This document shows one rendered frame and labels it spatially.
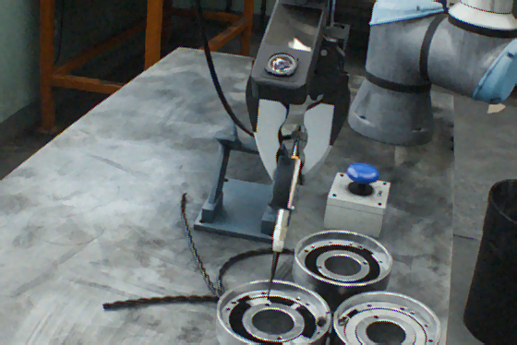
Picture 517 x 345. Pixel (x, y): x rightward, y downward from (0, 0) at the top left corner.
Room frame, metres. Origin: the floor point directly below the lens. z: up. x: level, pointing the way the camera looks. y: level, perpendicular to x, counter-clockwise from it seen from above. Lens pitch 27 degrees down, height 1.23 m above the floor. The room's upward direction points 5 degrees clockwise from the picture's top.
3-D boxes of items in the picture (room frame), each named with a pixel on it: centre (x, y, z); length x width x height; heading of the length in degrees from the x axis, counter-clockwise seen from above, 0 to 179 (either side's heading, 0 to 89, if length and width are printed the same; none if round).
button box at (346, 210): (0.74, -0.13, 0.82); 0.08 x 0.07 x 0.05; 167
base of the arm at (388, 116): (1.07, -0.22, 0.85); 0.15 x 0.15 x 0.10
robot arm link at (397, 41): (1.06, -0.22, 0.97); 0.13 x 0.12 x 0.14; 52
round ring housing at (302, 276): (0.59, -0.10, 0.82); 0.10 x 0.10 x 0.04
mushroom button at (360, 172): (0.74, -0.13, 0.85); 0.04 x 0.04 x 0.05
